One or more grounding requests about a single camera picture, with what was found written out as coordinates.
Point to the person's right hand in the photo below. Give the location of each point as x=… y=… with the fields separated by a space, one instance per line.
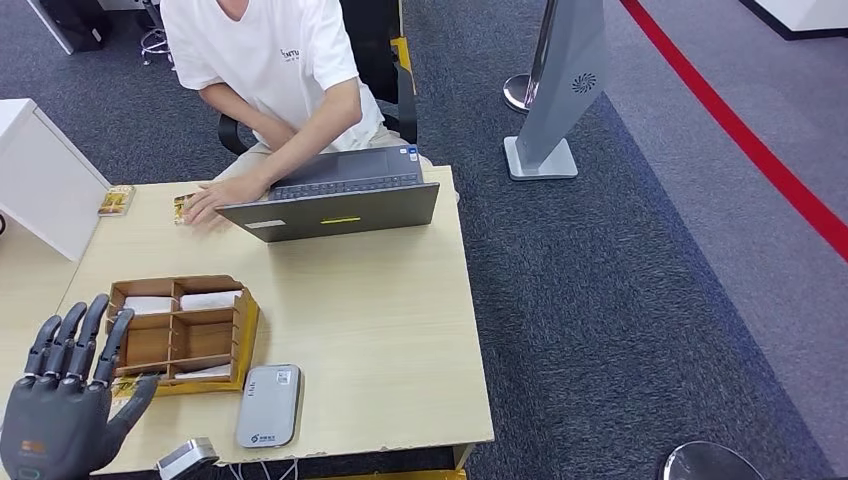
x=281 y=136

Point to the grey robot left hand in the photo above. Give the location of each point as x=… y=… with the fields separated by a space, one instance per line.
x=53 y=424

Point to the person's left hand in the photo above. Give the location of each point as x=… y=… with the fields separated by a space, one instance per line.
x=222 y=199

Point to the person's left forearm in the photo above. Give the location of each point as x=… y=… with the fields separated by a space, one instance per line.
x=298 y=149

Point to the person's right forearm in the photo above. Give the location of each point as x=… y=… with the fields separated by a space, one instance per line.
x=238 y=112

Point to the person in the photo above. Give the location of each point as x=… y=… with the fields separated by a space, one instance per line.
x=265 y=60

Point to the white card stack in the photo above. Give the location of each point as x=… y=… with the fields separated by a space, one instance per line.
x=212 y=300
x=149 y=305

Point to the thin white card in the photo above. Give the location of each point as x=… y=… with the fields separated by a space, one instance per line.
x=204 y=373

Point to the grey laptop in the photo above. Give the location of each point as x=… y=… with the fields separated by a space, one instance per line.
x=331 y=212

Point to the black office chair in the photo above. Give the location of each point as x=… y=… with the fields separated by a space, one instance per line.
x=405 y=99

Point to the wooden organizer box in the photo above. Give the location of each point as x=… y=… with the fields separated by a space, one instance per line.
x=199 y=338

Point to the chrome stool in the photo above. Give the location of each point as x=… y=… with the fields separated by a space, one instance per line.
x=156 y=41

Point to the white cabinet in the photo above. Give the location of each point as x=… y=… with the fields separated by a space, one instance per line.
x=40 y=172

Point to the black bag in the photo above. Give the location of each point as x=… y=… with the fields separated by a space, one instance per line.
x=76 y=23

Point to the white desk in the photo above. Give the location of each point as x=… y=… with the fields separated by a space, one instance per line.
x=52 y=32

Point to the chrome stanchion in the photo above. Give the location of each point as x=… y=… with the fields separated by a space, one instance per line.
x=709 y=464
x=518 y=91

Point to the grey floor sign stand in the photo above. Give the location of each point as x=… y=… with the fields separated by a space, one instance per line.
x=563 y=79

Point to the white platform black edge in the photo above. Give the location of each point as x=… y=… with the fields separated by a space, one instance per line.
x=808 y=13

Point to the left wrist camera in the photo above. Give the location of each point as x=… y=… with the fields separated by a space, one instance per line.
x=185 y=458

